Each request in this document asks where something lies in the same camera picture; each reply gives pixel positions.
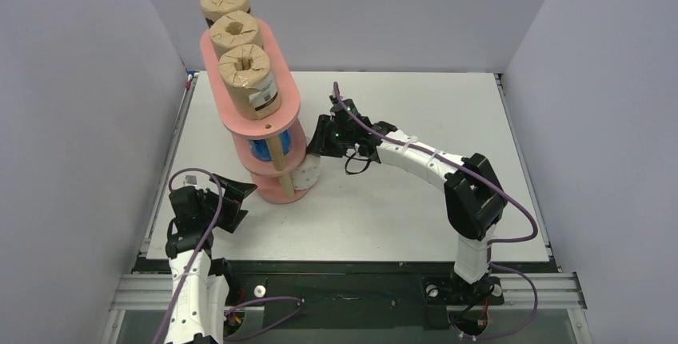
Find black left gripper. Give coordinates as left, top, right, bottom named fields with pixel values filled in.
left=199, top=175, right=257, bottom=232

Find white dotted roll top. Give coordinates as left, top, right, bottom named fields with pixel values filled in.
left=290, top=154, right=321, bottom=190

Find brown roll front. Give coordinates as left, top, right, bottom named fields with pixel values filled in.
left=209, top=10, right=263, bottom=58

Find brown paper roll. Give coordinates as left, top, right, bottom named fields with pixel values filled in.
left=199, top=0, right=251, bottom=27

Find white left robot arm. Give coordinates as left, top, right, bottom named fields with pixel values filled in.
left=163, top=174, right=257, bottom=343

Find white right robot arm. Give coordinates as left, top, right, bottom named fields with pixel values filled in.
left=307, top=97, right=506, bottom=302

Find pink three-tier shelf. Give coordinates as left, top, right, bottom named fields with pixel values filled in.
left=200, top=19, right=307, bottom=204

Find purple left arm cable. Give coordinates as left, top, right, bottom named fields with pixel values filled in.
left=150, top=168, right=305, bottom=344

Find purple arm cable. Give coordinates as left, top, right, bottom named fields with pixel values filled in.
left=150, top=168, right=305, bottom=344
left=332, top=82, right=540, bottom=342

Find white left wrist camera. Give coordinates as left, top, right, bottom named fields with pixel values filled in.
left=183, top=174, right=197, bottom=186

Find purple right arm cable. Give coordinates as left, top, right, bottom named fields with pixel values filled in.
left=332, top=82, right=540, bottom=342

